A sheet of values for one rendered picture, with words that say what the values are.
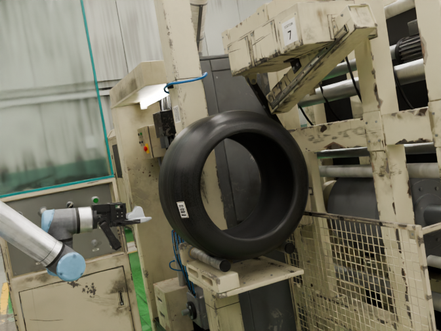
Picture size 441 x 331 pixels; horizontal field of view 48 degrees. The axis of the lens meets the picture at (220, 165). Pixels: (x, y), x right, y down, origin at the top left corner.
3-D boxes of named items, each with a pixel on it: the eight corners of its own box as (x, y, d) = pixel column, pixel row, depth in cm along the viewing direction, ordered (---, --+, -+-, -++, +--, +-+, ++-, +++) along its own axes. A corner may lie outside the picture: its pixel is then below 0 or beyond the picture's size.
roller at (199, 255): (192, 259, 214) (188, 250, 213) (201, 253, 215) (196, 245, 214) (223, 274, 181) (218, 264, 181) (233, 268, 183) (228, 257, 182)
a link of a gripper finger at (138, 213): (153, 205, 178) (127, 207, 174) (153, 222, 178) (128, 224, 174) (150, 205, 181) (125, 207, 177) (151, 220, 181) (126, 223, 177)
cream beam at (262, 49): (230, 77, 223) (225, 45, 222) (278, 71, 232) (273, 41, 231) (302, 45, 167) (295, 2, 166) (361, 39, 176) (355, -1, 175)
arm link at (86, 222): (81, 234, 167) (77, 231, 176) (95, 233, 169) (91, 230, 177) (79, 208, 167) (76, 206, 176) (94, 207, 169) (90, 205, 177)
